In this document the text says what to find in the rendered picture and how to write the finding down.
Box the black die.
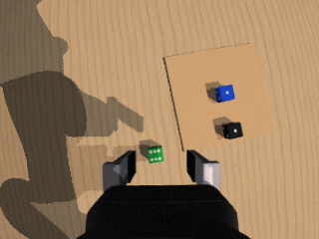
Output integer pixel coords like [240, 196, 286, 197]
[222, 122, 243, 139]

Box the green die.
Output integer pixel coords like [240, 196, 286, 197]
[147, 145, 163, 163]

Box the dark blue die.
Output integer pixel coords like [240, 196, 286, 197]
[214, 85, 235, 103]

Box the tan square mat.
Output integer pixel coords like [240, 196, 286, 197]
[164, 43, 275, 152]

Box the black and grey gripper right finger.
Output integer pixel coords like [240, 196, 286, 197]
[186, 149, 220, 192]

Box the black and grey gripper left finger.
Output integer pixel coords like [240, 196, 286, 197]
[103, 150, 137, 193]

